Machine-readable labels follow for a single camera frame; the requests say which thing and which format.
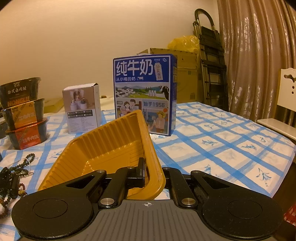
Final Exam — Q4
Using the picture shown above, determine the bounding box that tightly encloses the brown cardboard box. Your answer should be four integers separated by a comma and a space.
139, 48, 204, 103

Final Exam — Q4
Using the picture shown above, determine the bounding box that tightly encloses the brown bead bracelet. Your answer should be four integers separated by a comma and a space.
0, 182, 28, 219

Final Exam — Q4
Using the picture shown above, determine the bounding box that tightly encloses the dark green bead necklace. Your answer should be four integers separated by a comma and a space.
0, 153, 36, 202

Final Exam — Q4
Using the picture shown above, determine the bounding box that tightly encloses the white chair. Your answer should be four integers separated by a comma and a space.
257, 68, 295, 143

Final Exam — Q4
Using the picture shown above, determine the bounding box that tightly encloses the bottom red label bowl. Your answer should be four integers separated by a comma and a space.
6, 118, 48, 150

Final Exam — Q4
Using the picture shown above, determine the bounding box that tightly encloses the top black instant bowl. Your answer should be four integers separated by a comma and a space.
0, 77, 41, 109

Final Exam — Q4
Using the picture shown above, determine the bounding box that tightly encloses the blue milk carton box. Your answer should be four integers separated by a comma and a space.
113, 54, 177, 136

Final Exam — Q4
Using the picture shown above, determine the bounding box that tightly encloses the beige patterned curtain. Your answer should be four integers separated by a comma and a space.
217, 1, 295, 121

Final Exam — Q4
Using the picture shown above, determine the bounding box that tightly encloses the orange plastic tray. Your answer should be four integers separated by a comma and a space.
39, 110, 166, 200

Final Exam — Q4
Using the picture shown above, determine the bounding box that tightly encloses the yellow plastic bag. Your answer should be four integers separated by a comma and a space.
167, 35, 200, 53

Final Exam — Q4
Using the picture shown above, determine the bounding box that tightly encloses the small white product box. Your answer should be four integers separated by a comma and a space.
62, 83, 102, 133

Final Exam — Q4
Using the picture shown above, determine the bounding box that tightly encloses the middle orange label bowl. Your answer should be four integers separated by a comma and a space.
1, 98, 45, 131

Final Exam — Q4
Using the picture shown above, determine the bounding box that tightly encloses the folded black step ladder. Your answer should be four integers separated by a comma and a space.
193, 9, 229, 111

